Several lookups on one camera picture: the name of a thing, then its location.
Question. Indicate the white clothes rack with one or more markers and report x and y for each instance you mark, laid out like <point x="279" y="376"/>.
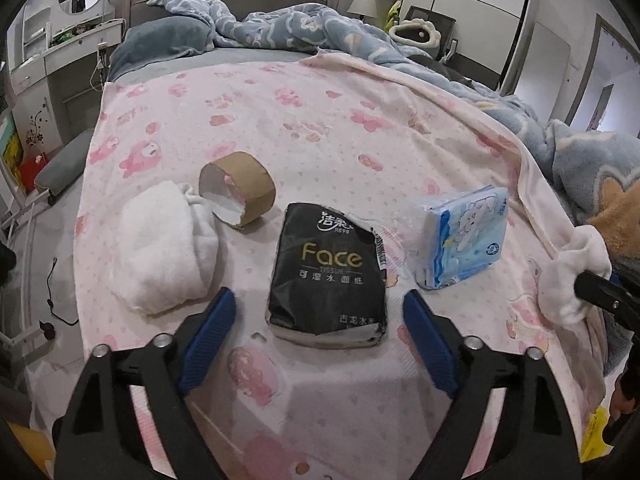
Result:
<point x="20" y="220"/>

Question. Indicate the white vanity desk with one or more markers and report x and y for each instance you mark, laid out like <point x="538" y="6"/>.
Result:
<point x="65" y="60"/>

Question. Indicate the grey-blue pillow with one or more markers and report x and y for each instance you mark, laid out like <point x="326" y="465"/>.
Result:
<point x="165" y="40"/>

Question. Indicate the blue patterned fleece duvet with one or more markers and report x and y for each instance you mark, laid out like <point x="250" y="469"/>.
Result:
<point x="300" y="25"/>

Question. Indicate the black tissue packet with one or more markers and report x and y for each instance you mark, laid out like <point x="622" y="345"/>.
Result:
<point x="325" y="285"/>

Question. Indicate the dark grey cat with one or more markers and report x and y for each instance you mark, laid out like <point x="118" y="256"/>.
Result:
<point x="442" y="67"/>

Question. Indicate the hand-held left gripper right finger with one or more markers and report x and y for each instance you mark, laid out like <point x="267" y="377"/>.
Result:
<point x="430" y="345"/>

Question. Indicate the black chair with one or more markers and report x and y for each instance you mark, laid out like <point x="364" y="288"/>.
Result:
<point x="440" y="17"/>

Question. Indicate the red bag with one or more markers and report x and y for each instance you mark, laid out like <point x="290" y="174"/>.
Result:
<point x="32" y="172"/>

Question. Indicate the brown cardboard tape roll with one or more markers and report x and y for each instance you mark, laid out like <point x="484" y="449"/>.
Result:
<point x="250" y="175"/>

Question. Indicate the pink printed blanket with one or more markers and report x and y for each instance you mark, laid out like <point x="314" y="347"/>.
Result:
<point x="350" y="160"/>

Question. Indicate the white tissue ball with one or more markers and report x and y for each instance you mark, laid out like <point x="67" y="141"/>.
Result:
<point x="160" y="250"/>

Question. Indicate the white and grey wardrobe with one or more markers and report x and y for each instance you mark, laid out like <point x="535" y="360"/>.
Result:
<point x="475" y="10"/>

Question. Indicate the yellow framed picture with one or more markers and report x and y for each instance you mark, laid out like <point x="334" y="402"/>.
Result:
<point x="10" y="155"/>

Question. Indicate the grey floor cushion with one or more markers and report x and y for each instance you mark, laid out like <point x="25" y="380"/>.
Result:
<point x="65" y="165"/>

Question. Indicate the yellow plastic bag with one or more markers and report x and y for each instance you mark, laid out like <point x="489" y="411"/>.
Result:
<point x="595" y="432"/>

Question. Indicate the bedside table lamp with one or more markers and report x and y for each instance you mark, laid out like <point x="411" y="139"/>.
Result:
<point x="362" y="5"/>

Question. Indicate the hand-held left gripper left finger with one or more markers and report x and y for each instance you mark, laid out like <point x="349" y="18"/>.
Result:
<point x="207" y="340"/>

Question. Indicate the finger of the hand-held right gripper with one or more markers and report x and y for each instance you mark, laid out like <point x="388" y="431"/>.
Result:
<point x="610" y="297"/>

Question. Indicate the blue tissue packet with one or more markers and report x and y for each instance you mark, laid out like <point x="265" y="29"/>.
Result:
<point x="470" y="235"/>

